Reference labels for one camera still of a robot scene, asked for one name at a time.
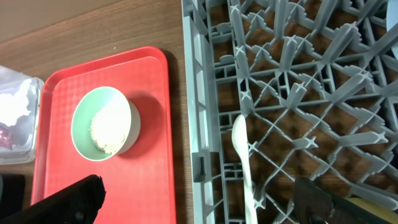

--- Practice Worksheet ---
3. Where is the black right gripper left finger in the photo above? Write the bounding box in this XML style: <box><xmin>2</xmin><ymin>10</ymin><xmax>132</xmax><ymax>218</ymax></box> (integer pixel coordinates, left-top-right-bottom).
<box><xmin>1</xmin><ymin>175</ymin><xmax>106</xmax><ymax>224</ymax></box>

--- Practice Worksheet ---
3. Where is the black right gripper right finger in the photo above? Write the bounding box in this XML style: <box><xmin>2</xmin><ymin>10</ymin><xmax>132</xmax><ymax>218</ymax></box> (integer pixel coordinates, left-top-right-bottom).
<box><xmin>293</xmin><ymin>177</ymin><xmax>389</xmax><ymax>224</ymax></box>

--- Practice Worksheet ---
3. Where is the green bowl with rice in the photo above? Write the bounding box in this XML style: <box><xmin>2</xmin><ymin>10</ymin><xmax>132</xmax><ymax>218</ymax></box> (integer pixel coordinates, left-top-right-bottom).
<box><xmin>71</xmin><ymin>86</ymin><xmax>141</xmax><ymax>161</ymax></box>

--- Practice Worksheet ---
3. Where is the white plastic spoon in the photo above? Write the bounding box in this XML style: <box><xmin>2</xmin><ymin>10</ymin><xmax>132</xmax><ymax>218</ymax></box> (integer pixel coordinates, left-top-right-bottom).
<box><xmin>231</xmin><ymin>114</ymin><xmax>258</xmax><ymax>224</ymax></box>

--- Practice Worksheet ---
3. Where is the yellow plastic cup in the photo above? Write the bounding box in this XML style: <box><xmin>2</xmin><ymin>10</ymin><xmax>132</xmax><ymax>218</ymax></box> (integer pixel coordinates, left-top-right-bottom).
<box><xmin>348</xmin><ymin>198</ymin><xmax>397</xmax><ymax>224</ymax></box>

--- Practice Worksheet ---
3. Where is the red snack wrapper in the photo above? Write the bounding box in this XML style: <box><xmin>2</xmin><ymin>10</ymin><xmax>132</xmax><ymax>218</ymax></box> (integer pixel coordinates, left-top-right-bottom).
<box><xmin>0</xmin><ymin>127</ymin><xmax>13</xmax><ymax>150</ymax></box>

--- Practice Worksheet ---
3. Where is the white tissue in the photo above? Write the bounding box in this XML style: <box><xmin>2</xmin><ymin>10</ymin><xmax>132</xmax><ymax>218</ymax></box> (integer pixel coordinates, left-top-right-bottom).
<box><xmin>1</xmin><ymin>80</ymin><xmax>32</xmax><ymax>127</ymax></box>

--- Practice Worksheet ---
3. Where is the grey dishwasher rack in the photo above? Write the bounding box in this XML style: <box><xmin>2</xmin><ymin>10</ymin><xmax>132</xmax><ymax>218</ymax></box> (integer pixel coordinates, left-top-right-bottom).
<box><xmin>182</xmin><ymin>0</ymin><xmax>397</xmax><ymax>223</ymax></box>

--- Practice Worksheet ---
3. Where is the black plastic bin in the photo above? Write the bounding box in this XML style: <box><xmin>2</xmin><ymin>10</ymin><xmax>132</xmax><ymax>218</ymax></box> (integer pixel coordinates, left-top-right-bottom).
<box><xmin>0</xmin><ymin>174</ymin><xmax>25</xmax><ymax>219</ymax></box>

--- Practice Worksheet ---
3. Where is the clear plastic bin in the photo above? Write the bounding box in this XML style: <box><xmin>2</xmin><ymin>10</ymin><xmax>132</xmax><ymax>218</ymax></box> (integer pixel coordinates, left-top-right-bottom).
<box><xmin>1</xmin><ymin>66</ymin><xmax>44</xmax><ymax>165</ymax></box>

